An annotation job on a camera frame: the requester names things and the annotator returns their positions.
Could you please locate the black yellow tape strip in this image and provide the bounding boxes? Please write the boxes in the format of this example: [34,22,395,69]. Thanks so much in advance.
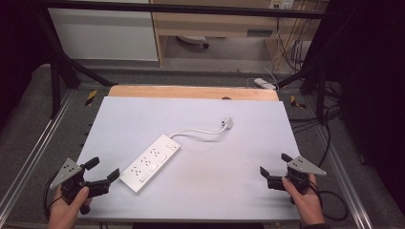
[289,94,307,110]
[84,89,98,107]

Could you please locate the office chair base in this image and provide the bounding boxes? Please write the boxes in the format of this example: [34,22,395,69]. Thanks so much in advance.
[176,34,210,50]

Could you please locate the person's right hand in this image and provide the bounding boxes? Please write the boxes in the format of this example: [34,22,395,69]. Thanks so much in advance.
[282,174,326,227]

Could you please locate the person's left hand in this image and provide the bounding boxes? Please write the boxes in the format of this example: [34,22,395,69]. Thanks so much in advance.
[47,186,94,229]

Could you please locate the white cabinet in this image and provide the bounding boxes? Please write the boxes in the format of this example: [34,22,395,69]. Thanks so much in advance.
[47,7,160,62]

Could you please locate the white power strip cable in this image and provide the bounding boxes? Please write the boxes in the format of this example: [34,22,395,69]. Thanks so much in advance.
[168,123,229,140]

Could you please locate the black floor cables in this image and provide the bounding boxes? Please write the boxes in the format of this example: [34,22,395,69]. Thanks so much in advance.
[288,80,344,168]

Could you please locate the aluminium rail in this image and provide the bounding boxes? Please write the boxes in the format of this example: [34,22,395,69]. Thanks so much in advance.
[312,126,374,229]
[0,91,75,218]

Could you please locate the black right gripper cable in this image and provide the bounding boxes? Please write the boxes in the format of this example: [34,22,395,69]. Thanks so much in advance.
[309,180,350,222]

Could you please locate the wooden desk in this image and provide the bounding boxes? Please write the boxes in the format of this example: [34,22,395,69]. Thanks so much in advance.
[149,0,330,67]

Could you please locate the white table mat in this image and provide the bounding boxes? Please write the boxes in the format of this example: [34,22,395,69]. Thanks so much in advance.
[75,96,302,222]

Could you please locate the bundle of hanging cables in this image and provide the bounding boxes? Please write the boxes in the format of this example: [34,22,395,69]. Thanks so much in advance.
[275,17,308,73]

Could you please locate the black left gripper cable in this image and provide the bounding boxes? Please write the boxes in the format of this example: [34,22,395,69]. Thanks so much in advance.
[42,172,65,221]

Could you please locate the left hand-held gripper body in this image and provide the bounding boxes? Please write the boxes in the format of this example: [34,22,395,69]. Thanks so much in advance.
[49,157,112,216]

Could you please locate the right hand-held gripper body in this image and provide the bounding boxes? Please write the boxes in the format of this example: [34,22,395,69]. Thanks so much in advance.
[267,155,328,196]

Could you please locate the white wall outlet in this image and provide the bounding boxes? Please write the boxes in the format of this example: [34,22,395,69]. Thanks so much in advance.
[268,0,295,10]

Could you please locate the white floor power strip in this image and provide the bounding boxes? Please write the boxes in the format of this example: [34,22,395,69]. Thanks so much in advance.
[253,77,278,91]

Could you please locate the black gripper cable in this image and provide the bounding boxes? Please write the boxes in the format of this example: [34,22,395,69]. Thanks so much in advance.
[309,180,350,222]
[42,172,65,221]

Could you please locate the black metal frame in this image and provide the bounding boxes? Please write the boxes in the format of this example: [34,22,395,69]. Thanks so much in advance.
[31,0,338,119]

